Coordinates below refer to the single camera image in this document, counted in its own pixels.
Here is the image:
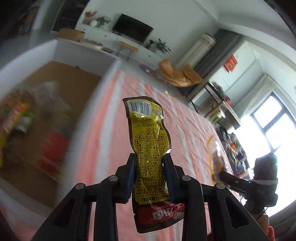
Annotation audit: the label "green bowl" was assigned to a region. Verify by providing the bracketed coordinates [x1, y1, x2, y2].
[211, 111, 226, 121]

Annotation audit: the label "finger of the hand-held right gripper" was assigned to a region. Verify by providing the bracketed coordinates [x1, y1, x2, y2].
[218, 171, 251, 194]

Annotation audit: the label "brown cardboard box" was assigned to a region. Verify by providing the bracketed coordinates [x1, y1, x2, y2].
[56, 28, 85, 42]

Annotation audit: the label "green plant in white pot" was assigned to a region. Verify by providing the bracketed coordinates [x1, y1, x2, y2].
[96, 16, 111, 29]

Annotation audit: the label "white cardboard box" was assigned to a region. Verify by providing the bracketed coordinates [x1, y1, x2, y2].
[0, 38, 122, 218]

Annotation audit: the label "black display cabinet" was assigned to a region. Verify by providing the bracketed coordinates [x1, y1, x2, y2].
[51, 0, 89, 32]

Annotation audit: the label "window with dark frame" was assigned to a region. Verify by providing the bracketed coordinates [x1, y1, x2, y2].
[240, 91, 296, 158]

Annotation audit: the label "purple round mat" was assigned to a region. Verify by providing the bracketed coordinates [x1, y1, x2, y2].
[139, 64, 160, 76]

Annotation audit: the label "clear plastic snack bag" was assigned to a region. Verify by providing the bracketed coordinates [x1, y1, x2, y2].
[28, 80, 70, 116]

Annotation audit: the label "red wall hanging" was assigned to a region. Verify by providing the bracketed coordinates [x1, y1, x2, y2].
[223, 54, 238, 73]

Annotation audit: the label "white television cabinet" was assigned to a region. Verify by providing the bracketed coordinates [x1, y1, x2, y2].
[75, 23, 164, 66]

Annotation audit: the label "white curtain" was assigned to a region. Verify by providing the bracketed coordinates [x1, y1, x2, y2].
[233, 74, 278, 114]

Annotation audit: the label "wooden bench black legs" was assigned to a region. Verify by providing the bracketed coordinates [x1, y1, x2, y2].
[117, 41, 139, 61]

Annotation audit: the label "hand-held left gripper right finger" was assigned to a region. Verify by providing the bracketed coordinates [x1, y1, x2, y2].
[162, 153, 270, 241]

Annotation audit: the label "white standing air conditioner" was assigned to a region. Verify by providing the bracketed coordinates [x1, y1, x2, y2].
[177, 33, 217, 70]

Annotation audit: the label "grey curtain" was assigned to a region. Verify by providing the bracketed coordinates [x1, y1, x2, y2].
[193, 29, 245, 81]

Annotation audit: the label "dark wooden chair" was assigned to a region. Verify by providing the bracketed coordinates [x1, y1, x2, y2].
[187, 81, 228, 114]

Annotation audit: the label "red flower arrangement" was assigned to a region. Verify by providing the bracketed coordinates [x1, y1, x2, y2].
[84, 10, 97, 24]

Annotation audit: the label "cluttered wooden side table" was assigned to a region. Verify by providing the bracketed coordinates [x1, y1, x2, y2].
[206, 102, 252, 172]

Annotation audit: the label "large leafy plant white pot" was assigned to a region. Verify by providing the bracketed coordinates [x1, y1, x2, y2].
[155, 38, 171, 54]

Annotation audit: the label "black flat television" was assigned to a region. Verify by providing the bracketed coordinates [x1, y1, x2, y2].
[112, 13, 154, 44]

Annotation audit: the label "yellow edged pastry packet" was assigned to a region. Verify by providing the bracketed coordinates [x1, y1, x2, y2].
[206, 136, 226, 182]

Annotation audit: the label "orange lounge chair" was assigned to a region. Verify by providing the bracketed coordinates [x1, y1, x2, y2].
[158, 59, 204, 88]

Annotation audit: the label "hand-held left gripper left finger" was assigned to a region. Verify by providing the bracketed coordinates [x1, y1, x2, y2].
[31, 153, 137, 241]

